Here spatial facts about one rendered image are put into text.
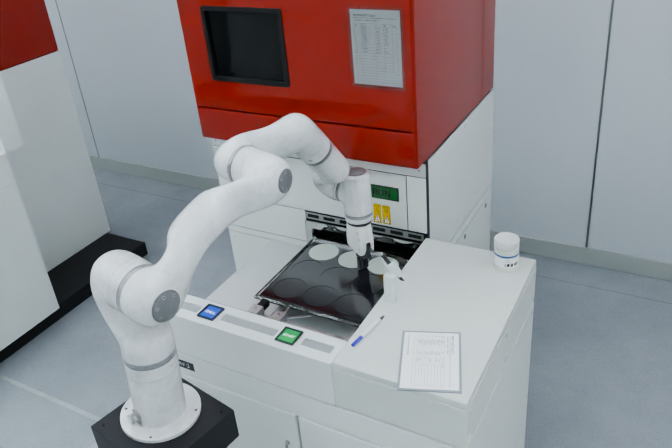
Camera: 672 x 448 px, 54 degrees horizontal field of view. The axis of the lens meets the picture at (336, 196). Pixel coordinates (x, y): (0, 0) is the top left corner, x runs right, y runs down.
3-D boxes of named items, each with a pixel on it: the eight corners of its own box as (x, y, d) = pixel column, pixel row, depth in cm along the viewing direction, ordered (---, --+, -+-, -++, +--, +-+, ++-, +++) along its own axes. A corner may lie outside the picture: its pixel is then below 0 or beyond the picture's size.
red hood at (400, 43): (310, 71, 288) (294, -75, 261) (493, 87, 251) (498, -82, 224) (201, 137, 232) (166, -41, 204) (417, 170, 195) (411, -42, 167)
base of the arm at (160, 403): (144, 457, 148) (131, 395, 140) (106, 411, 161) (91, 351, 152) (216, 413, 160) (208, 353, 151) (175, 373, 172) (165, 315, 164)
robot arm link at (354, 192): (336, 212, 200) (361, 220, 195) (332, 173, 194) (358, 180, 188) (353, 200, 206) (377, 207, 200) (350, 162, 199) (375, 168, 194)
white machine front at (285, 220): (231, 226, 257) (214, 130, 238) (430, 270, 219) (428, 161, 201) (227, 230, 254) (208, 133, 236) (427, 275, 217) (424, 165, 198)
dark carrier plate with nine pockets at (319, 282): (316, 239, 229) (316, 238, 228) (409, 260, 213) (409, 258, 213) (260, 296, 202) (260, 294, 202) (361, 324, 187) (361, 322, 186)
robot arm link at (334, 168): (275, 155, 182) (326, 202, 206) (321, 167, 173) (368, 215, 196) (290, 127, 184) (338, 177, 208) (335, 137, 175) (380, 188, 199)
